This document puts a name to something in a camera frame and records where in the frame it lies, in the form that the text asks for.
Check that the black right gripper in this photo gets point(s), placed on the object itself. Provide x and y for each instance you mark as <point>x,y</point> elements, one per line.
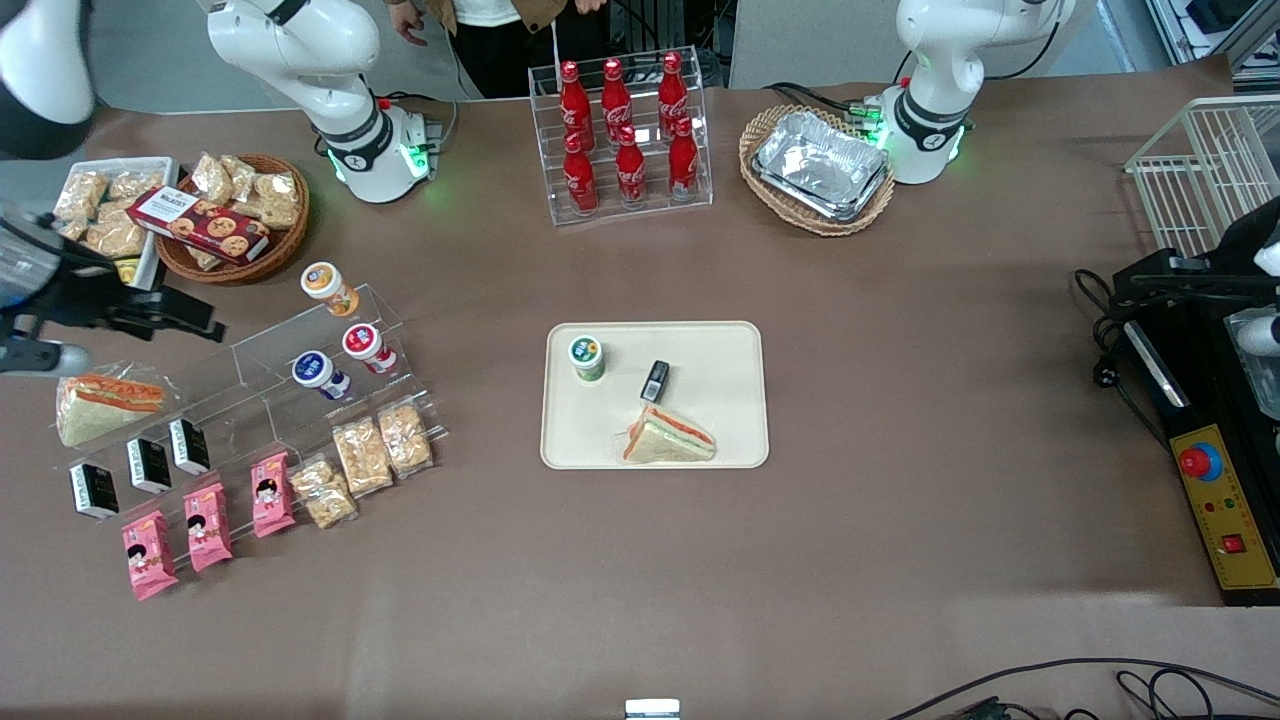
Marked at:
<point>82,292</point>

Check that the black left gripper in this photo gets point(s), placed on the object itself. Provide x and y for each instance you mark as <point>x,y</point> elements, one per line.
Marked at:
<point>1243,252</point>

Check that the green gum bottle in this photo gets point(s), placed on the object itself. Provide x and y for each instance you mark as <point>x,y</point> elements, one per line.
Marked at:
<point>587,358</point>

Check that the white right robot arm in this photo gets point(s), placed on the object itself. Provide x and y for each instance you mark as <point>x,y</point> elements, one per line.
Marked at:
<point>300,50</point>

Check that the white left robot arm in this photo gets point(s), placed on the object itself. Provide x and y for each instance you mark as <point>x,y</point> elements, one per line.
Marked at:
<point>940,60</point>

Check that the white plastic tray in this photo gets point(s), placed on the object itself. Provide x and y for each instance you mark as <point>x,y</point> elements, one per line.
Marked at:
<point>150,265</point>

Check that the blue gum bottle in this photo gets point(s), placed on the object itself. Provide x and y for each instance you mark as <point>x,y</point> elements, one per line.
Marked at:
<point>320,374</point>

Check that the orange gum bottle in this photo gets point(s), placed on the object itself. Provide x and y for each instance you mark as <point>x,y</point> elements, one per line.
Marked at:
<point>328,286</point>

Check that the red gum bottle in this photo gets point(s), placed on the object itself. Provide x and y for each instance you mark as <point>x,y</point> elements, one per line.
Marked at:
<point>367,347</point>

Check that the aluminium foil tray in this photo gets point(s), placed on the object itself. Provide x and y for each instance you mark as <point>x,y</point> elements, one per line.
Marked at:
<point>820,165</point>

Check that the cream serving tray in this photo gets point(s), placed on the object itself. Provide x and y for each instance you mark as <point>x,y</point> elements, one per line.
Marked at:
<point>690,350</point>

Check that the yellow snack pack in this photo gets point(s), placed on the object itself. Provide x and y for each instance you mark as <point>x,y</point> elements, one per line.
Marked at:
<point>125,270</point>

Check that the clear bag of crackers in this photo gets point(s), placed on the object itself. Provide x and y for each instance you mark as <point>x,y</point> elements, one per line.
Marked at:
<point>68,232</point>
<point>362,457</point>
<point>135,184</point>
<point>212,177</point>
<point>405,438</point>
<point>80,196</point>
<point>115,235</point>
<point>242,175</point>
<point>277,200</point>
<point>203,258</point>
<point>324,492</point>

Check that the red cookie box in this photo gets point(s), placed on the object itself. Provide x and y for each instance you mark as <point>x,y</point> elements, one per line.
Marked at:
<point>200,225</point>

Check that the black machine with yellow panel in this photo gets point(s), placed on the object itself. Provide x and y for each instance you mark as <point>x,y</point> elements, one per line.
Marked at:
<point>1210,400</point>

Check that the wrapped triangle sandwich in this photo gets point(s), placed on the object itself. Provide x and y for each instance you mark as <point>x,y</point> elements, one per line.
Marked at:
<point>100,410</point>
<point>668,440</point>

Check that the small black box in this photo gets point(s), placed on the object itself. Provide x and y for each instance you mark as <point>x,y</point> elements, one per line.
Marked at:
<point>189,446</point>
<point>655,381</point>
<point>149,466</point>
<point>94,491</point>

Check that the clear acrylic stepped stand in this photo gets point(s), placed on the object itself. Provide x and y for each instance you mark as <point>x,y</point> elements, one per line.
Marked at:
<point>250,420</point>

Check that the dark brown wicker basket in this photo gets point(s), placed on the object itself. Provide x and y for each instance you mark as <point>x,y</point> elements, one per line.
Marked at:
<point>285,245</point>

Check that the red emergency stop button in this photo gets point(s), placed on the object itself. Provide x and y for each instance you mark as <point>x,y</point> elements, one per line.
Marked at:
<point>1199,461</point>

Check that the pink snack pack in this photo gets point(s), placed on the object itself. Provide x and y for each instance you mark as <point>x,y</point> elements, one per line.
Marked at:
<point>149,556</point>
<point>207,528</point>
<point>271,495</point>

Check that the clear acrylic bottle rack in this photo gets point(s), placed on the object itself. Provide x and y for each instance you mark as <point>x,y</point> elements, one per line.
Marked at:
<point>545,150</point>

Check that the person in white shirt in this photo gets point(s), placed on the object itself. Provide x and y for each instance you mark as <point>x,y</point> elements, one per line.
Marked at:
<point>500,40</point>

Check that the light wicker basket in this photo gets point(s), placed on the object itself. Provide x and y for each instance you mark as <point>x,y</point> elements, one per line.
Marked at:
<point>765,190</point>

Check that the red cola bottle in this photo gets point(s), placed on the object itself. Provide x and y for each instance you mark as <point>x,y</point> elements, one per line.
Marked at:
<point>631,172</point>
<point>615,100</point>
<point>580,180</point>
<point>683,165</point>
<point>672,95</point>
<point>575,105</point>

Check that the small white device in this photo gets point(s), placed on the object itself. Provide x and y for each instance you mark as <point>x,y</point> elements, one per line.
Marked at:
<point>652,710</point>

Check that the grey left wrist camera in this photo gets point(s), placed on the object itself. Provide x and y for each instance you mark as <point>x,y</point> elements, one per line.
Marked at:
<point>1260,335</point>

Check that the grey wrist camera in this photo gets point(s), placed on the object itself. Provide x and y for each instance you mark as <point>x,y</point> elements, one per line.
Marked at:
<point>1260,335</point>
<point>50,358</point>

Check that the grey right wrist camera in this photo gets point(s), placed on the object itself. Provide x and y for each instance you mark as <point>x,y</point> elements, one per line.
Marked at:
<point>50,358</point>

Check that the metal frame equipment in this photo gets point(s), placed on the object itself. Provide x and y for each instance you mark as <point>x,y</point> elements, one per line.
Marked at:
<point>1220,30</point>

